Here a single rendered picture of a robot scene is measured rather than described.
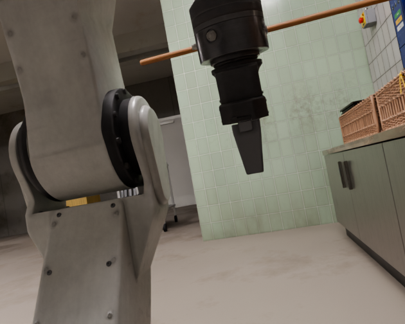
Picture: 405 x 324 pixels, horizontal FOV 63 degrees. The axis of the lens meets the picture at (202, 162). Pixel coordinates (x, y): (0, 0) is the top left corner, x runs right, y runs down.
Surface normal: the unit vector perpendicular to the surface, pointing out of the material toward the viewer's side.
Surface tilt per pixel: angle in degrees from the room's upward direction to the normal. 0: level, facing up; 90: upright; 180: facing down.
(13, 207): 90
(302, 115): 90
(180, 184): 90
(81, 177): 132
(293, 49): 90
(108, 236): 60
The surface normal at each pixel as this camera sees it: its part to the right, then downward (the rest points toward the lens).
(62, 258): -0.21, -0.52
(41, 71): -0.11, 0.14
